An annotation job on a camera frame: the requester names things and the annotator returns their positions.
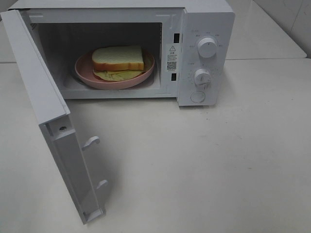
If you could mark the white bread sandwich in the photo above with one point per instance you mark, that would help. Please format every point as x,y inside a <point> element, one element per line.
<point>115,64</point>

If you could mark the white warning label sticker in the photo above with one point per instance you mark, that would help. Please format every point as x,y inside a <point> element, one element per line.
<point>172,52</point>

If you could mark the round white door-release button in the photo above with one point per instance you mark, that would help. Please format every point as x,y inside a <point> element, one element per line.
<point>197,97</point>

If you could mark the pink round plate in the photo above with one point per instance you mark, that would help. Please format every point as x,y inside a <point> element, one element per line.
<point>100,80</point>

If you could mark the white microwave oven body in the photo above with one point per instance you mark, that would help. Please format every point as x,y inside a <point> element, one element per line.
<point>68,29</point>

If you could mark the glass microwave turntable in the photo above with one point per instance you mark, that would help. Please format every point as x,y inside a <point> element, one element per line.
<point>70,82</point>

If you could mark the lower white timer knob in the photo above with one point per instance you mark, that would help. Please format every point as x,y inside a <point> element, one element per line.
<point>202,77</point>

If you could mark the upper white power knob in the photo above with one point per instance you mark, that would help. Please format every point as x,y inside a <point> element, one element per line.
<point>207,47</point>

